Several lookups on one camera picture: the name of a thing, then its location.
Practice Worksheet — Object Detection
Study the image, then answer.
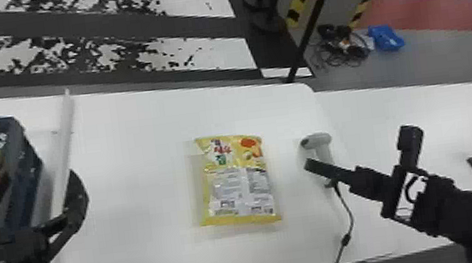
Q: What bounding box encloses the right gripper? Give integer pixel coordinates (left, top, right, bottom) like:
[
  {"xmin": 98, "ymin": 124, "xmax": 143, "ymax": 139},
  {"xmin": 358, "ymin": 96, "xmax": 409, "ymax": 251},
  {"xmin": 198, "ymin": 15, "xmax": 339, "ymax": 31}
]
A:
[{"xmin": 301, "ymin": 148, "xmax": 399, "ymax": 213}]

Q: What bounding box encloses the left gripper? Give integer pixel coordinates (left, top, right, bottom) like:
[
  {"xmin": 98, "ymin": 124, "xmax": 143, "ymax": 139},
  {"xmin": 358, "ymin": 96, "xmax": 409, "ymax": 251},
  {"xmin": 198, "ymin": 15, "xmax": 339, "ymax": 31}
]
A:
[{"xmin": 0, "ymin": 161, "xmax": 98, "ymax": 263}]

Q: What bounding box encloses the hand scanner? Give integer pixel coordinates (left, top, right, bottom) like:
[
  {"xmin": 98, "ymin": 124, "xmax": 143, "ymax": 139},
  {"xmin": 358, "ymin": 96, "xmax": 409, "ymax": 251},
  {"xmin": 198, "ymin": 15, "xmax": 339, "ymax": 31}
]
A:
[{"xmin": 299, "ymin": 130, "xmax": 340, "ymax": 190}]

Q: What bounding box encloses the blue bag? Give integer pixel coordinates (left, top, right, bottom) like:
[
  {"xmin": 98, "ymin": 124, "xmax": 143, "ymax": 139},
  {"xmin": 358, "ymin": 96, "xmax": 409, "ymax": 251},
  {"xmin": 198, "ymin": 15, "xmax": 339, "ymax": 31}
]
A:
[{"xmin": 366, "ymin": 20, "xmax": 407, "ymax": 55}]

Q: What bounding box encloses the black scanner cable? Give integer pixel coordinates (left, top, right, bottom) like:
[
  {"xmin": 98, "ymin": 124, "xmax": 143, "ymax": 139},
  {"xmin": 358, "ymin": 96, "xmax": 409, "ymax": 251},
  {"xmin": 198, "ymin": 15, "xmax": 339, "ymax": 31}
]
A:
[{"xmin": 303, "ymin": 180, "xmax": 360, "ymax": 263}]

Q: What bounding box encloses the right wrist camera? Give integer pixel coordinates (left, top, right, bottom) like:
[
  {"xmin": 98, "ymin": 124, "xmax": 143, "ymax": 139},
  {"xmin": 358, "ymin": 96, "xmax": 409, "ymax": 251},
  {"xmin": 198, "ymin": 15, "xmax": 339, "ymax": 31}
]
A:
[{"xmin": 370, "ymin": 122, "xmax": 435, "ymax": 220}]

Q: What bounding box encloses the black cable tangle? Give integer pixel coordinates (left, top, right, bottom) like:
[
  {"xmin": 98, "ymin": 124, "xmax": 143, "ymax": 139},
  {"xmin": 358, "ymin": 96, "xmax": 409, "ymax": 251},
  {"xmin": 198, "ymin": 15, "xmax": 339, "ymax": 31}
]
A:
[{"xmin": 307, "ymin": 18, "xmax": 374, "ymax": 73}]

